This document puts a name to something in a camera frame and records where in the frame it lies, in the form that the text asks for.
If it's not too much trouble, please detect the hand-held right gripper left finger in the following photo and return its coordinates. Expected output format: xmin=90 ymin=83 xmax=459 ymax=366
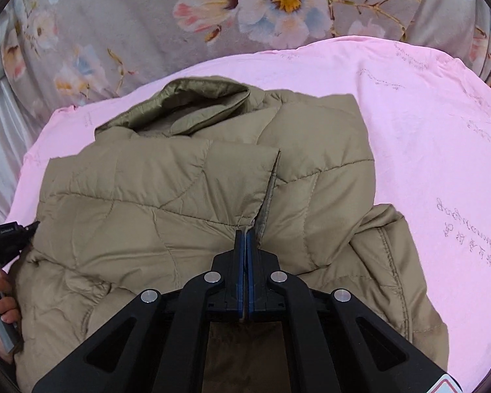
xmin=33 ymin=229 xmax=245 ymax=393

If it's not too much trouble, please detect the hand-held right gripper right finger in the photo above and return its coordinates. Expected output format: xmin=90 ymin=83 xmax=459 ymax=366
xmin=245 ymin=229 xmax=463 ymax=393

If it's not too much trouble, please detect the khaki quilted puffer jacket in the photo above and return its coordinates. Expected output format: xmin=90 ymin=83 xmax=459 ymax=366
xmin=14 ymin=76 xmax=451 ymax=393

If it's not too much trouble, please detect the person's left hand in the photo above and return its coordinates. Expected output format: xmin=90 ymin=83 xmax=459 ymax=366
xmin=0 ymin=276 xmax=22 ymax=364

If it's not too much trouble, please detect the white satin cloth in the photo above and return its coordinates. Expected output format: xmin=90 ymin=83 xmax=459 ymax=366
xmin=0 ymin=28 xmax=54 ymax=228

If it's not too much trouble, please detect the grey floral bed sheet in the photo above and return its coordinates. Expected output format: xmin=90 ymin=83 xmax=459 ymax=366
xmin=0 ymin=0 xmax=491 ymax=111

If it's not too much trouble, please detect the pink blanket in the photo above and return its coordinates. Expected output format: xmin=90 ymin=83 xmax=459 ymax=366
xmin=2 ymin=35 xmax=491 ymax=393

